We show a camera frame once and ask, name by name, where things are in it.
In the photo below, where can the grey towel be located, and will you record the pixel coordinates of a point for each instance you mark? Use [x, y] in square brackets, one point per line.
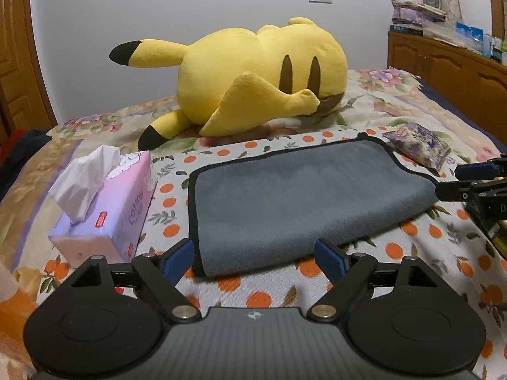
[297, 198]

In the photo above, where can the wooden wardrobe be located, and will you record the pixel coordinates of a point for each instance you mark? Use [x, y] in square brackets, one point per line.
[18, 55]

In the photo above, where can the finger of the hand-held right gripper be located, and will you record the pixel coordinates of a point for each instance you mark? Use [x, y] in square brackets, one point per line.
[451, 190]
[471, 171]

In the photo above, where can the purple snack packet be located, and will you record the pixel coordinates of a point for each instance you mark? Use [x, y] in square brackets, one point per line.
[416, 145]

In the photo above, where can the floral bed sheet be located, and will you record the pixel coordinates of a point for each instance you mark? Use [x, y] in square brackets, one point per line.
[380, 99]

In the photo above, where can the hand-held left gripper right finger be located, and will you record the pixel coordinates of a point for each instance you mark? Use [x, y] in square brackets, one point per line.
[329, 258]

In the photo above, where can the dark cloth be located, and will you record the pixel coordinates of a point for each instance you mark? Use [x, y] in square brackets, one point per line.
[21, 158]

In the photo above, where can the pink tissue box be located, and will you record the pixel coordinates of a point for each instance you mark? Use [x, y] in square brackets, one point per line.
[119, 213]

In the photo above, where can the blue packet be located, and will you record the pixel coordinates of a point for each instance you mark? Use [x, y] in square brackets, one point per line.
[469, 32]

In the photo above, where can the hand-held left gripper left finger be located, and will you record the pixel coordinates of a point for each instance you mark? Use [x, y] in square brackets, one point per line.
[179, 260]

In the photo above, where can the row of small boxes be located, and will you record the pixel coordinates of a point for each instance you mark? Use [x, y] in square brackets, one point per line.
[496, 47]

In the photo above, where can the orange dotted white blanket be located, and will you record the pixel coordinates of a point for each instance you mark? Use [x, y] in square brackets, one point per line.
[416, 245]

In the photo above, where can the wooden headboard cabinet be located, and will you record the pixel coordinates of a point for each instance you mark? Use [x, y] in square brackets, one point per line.
[447, 67]

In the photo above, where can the stack of magazines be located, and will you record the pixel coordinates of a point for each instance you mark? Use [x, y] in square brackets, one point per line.
[416, 14]

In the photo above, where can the yellow plush toy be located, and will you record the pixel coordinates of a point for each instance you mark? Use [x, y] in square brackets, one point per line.
[245, 59]

